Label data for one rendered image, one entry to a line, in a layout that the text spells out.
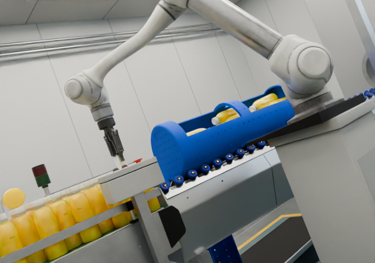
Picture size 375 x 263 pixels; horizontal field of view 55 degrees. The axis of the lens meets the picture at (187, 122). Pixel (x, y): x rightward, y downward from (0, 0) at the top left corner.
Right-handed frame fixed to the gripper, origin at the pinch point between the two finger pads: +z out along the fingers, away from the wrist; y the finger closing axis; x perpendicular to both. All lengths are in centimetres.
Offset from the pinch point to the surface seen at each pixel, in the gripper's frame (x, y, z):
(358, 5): -159, -35, -37
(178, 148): -22.9, -11.9, 3.4
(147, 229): 10.2, -29.5, 25.3
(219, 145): -43.9, -11.7, 8.8
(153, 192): -1.1, -19.3, 15.8
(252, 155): -62, -10, 20
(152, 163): 1.0, -32.3, 4.5
